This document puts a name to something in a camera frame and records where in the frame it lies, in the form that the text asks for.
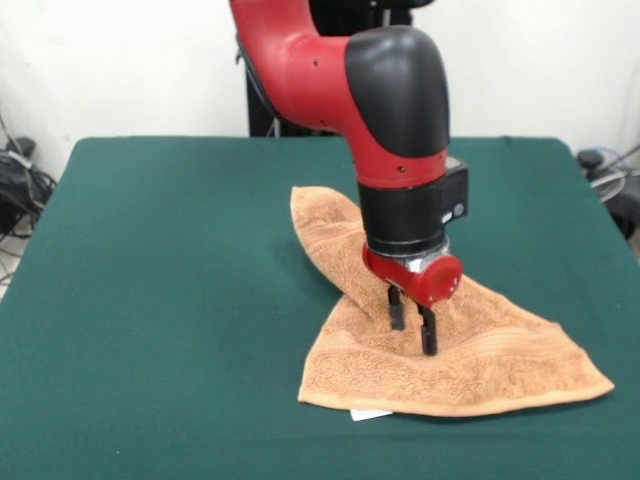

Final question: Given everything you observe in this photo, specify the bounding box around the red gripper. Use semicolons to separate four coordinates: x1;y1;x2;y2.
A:
361;242;464;356

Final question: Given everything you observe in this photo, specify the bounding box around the orange terry towel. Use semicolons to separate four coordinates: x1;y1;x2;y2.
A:
290;185;615;422

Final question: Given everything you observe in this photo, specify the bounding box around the dark green table cloth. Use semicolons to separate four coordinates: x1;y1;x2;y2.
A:
0;135;640;480

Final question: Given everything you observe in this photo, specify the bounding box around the grey cable coil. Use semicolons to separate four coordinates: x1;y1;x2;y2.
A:
576;144;640;241

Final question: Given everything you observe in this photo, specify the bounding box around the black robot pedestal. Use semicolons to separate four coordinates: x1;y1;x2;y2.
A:
234;0;416;137

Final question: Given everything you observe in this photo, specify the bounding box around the black cable bundle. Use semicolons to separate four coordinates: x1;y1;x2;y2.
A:
0;109;59;286

